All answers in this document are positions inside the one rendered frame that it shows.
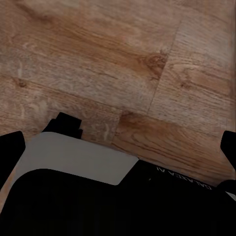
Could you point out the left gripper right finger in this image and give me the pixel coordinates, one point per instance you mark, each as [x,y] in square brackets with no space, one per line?
[228,146]

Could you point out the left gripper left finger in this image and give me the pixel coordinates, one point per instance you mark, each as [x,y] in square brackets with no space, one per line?
[12,147]

